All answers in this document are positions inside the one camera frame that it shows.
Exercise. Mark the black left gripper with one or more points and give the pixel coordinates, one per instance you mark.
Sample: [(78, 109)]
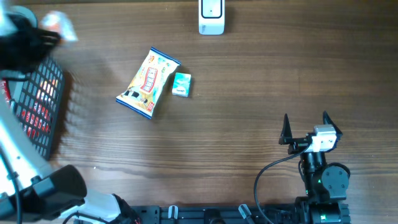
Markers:
[(40, 39)]

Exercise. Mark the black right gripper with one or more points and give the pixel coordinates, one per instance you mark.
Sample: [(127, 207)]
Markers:
[(298, 144)]

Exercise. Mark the blue yellow snack bag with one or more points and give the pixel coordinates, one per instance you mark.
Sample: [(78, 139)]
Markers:
[(147, 84)]

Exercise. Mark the small teal box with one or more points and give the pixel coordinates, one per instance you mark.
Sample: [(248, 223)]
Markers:
[(181, 84)]

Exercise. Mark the small orange box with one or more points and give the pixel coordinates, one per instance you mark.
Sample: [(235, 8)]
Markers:
[(56, 21)]

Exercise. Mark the red candy bag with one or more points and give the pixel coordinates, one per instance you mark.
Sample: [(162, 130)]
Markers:
[(5, 91)]

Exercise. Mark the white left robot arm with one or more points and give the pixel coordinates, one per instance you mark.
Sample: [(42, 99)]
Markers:
[(31, 189)]

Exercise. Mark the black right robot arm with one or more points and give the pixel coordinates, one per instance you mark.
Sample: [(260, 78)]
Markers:
[(325, 183)]

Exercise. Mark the white barcode scanner box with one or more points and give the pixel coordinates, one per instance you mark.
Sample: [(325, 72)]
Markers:
[(211, 17)]

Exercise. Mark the grey plastic shopping basket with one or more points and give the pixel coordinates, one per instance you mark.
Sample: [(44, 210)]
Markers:
[(35, 96)]

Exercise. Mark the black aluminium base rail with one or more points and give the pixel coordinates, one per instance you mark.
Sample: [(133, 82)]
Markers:
[(279, 213)]

